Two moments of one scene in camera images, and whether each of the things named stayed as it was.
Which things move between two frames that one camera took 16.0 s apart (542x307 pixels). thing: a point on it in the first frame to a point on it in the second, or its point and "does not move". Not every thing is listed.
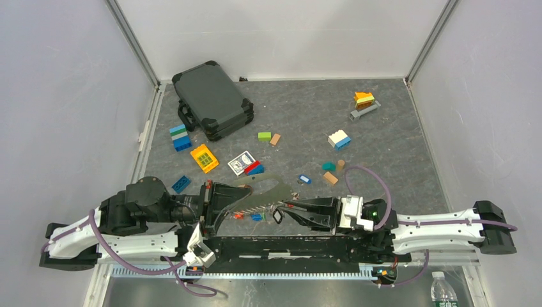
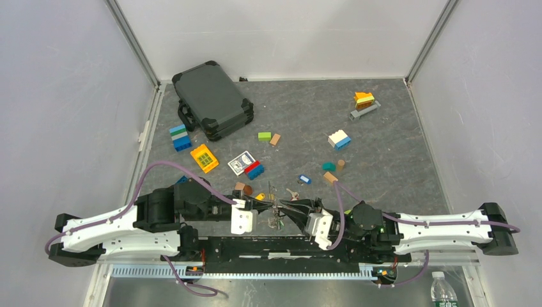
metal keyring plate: [267, 188] to [276, 221]
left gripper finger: [225, 195] to [259, 204]
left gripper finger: [227, 210] to [260, 208]
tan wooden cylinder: [340, 164] does not move
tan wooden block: [275, 139] does not move
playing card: [240, 163] does not move
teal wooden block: [329, 166] does not move
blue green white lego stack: [181, 139] does not move
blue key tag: [305, 178] does not move
